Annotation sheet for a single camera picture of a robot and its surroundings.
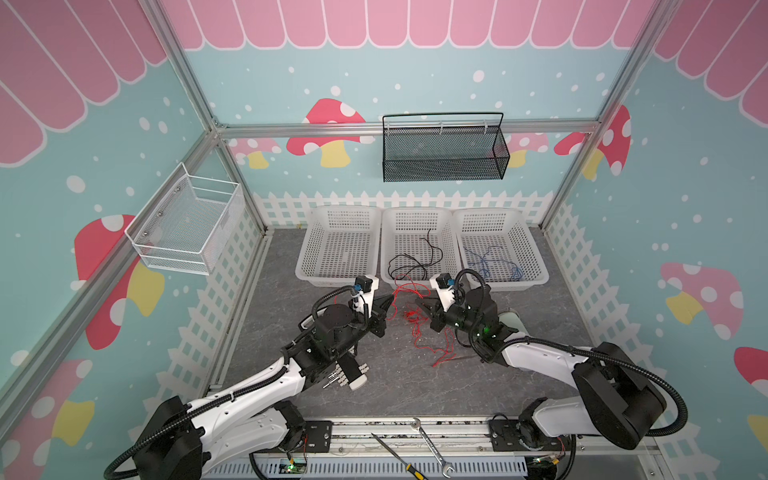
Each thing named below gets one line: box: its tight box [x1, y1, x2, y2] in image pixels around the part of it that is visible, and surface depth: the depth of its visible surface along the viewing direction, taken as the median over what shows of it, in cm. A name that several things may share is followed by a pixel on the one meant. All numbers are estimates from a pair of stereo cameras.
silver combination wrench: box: [411, 417, 455, 479], surface depth 74 cm
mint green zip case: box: [498, 312, 528, 334], surface depth 94 cm
